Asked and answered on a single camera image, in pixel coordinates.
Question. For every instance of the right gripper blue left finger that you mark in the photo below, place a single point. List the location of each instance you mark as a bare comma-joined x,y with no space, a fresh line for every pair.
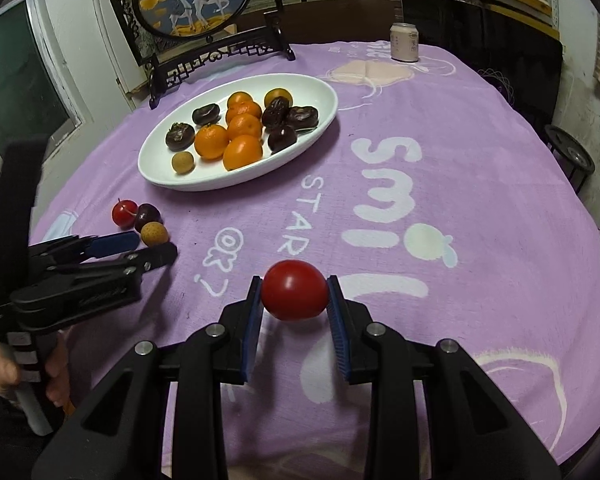
251,325

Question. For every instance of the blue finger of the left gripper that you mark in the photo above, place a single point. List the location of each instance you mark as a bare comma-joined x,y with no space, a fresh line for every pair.
113,244
150,258

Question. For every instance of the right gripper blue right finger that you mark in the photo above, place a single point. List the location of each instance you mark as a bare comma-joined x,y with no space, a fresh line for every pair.
340,327

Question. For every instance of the red tomato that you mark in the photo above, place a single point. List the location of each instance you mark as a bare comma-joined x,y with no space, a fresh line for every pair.
124,214
294,290

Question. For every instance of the yellow longan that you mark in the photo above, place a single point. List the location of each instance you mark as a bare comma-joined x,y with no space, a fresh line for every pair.
183,162
154,233

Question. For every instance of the dark cherry with stem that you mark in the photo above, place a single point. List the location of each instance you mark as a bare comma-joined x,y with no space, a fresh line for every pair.
281,138

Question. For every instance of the orange small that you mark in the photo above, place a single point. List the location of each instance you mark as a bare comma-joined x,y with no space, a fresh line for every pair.
243,108

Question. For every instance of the textured orange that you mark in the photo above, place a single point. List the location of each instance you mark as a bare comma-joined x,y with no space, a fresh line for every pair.
238,98

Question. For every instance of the yellow orange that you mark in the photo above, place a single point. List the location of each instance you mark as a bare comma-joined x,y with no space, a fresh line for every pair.
278,93

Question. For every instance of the person left hand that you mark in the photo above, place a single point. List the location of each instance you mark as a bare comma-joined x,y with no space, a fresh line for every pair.
58,387

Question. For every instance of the white oval plate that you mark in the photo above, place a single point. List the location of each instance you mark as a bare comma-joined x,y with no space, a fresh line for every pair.
154,160

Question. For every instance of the purple printed tablecloth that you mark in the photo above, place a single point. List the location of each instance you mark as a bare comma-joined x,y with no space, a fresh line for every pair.
432,201

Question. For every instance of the window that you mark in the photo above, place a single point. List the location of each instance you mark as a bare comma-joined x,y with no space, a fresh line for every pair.
37,94

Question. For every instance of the round deer painting screen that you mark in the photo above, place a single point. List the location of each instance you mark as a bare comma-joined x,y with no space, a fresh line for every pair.
171,39

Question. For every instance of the pink drink can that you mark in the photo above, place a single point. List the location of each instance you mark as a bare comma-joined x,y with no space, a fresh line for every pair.
404,43

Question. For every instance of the black wheel on floor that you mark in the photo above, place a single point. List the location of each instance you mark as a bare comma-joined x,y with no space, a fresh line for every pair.
571,156

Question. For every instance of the black chair back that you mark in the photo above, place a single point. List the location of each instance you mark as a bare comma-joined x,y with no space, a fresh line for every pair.
520,61

